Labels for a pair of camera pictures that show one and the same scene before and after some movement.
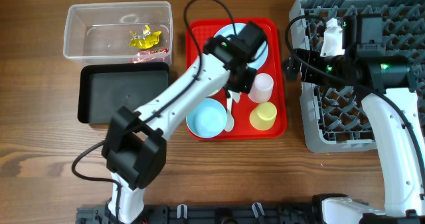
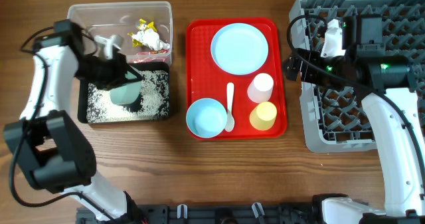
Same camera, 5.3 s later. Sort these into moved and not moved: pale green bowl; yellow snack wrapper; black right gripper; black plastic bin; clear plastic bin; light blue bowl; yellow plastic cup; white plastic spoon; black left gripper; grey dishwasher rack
Moved: yellow snack wrapper; pale green bowl; black left gripper
Not moved: black right gripper; white plastic spoon; black plastic bin; clear plastic bin; grey dishwasher rack; light blue bowl; yellow plastic cup
